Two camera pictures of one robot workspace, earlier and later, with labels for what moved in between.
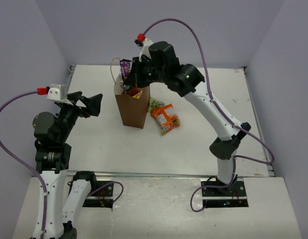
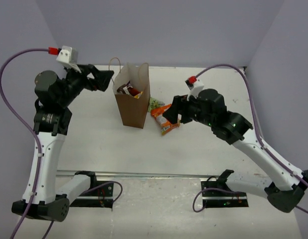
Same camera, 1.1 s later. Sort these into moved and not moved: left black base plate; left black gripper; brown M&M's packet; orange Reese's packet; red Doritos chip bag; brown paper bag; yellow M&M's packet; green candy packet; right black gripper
Moved: left black gripper; right black gripper; brown M&M's packet
Not moved: brown paper bag; orange Reese's packet; green candy packet; yellow M&M's packet; left black base plate; red Doritos chip bag
